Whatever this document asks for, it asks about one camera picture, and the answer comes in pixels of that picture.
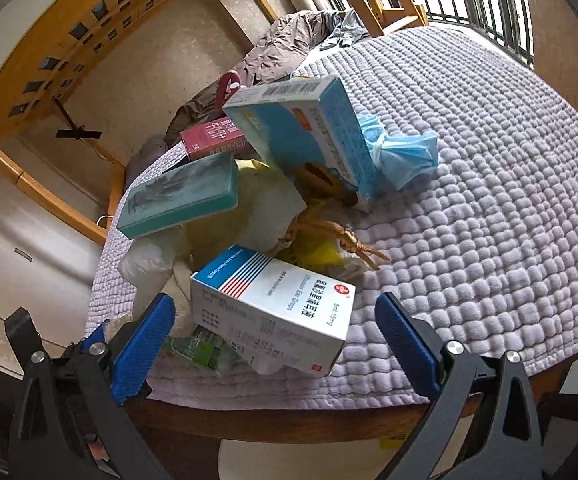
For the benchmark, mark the blue face mask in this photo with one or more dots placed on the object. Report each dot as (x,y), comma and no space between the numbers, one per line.
(404,157)

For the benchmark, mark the teal box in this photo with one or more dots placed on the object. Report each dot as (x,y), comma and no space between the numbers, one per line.
(179,195)

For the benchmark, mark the white striped medicine box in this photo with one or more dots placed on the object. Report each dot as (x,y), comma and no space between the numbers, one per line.
(274,315)

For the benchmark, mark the grey-green cloth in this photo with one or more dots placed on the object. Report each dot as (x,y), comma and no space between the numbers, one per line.
(344,30)

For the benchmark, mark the white wardrobe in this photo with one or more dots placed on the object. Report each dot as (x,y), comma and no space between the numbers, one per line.
(19,260)

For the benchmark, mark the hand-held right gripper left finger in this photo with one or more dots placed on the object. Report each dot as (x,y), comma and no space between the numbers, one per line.
(144,345)

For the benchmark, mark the cream crumpled cloth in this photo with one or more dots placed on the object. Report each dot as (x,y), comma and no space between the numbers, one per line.
(179,300)

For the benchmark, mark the maroon box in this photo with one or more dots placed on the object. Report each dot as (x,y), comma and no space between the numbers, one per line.
(214,140)

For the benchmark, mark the light blue medicine box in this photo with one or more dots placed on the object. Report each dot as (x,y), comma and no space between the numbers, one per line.
(299,135)

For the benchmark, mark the white trash bin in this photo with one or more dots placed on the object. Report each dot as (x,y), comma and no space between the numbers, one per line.
(309,460)

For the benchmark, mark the green packet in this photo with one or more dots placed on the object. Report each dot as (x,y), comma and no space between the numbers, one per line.
(201,350)

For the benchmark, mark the wooden bunk bed frame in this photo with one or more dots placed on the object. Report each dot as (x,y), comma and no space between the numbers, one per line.
(69,30)

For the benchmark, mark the yellow and white plastic bags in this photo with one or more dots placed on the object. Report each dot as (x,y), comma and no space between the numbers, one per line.
(264,210)

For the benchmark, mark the brown duvet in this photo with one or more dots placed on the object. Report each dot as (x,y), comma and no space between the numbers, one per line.
(279,45)

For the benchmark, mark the grey pillow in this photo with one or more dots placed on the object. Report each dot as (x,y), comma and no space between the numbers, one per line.
(149,152)

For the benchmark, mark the black balcony railing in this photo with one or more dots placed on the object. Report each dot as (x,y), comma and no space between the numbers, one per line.
(489,5)

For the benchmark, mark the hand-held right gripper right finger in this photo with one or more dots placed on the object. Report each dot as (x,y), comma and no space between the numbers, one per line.
(404,347)

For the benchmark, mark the white cloud-shaped board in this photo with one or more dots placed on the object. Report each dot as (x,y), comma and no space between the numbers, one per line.
(14,25)

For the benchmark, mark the yellow plastic bag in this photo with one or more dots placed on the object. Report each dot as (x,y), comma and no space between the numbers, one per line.
(319,252)

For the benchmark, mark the red plastic hook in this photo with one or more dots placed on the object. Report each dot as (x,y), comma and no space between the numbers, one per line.
(221,87)

